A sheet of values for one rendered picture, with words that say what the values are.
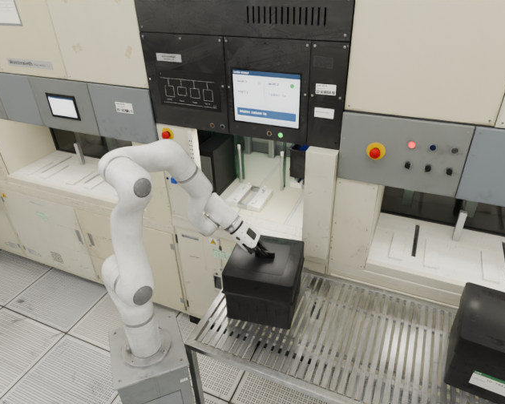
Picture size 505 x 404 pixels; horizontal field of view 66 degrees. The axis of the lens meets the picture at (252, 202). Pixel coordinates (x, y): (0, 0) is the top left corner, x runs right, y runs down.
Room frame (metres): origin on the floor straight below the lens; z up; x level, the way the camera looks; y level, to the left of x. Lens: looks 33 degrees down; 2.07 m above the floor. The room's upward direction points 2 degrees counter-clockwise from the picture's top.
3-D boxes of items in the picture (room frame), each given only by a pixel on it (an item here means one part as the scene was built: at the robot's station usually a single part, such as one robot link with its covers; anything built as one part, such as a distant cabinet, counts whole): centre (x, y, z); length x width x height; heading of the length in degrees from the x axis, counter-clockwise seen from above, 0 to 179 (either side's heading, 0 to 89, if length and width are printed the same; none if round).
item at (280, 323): (1.22, -0.04, 0.85); 0.28 x 0.28 x 0.17; 73
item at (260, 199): (1.89, 0.02, 0.89); 0.22 x 0.21 x 0.04; 155
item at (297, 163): (2.07, -0.36, 1.06); 0.24 x 0.20 x 0.32; 66
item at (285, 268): (1.22, -0.04, 0.98); 0.29 x 0.29 x 0.13; 73
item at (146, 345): (1.00, 0.44, 0.85); 0.19 x 0.19 x 0.18
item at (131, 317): (1.02, 0.46, 1.07); 0.19 x 0.12 x 0.24; 41
